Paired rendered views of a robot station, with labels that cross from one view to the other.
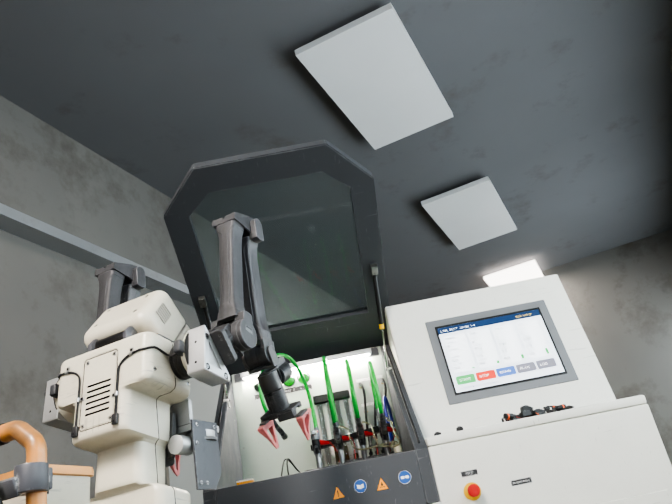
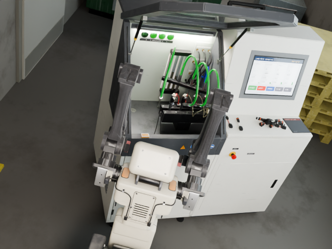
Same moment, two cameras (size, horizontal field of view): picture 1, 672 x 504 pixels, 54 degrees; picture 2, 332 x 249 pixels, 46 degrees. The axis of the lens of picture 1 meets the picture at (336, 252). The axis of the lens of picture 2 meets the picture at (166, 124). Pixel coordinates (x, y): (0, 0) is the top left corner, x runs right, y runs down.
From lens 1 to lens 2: 2.20 m
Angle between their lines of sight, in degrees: 67
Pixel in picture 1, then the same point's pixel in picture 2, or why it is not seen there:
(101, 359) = (145, 196)
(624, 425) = (297, 143)
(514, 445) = (257, 143)
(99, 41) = not seen: outside the picture
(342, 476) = (187, 142)
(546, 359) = (289, 87)
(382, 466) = not seen: hidden behind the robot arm
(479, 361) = (263, 80)
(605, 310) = not seen: outside the picture
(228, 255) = (214, 131)
